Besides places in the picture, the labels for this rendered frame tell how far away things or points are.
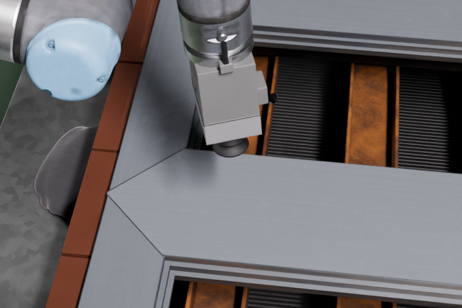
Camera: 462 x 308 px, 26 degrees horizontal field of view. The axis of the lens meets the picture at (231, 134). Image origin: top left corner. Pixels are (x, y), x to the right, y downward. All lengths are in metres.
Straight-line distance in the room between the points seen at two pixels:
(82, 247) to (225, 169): 0.22
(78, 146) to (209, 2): 0.62
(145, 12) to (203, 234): 0.47
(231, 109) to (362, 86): 0.64
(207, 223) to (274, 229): 0.09
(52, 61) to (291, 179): 0.53
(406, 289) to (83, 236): 0.41
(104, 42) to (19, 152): 0.75
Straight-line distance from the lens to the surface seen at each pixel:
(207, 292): 1.42
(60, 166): 1.54
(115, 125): 1.43
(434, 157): 1.78
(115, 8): 0.92
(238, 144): 1.15
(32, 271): 1.46
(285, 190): 1.31
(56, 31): 0.88
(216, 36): 1.02
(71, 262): 1.28
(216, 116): 1.08
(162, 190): 1.32
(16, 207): 1.54
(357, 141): 1.61
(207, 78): 1.04
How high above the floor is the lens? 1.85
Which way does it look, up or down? 47 degrees down
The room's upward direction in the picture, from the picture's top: straight up
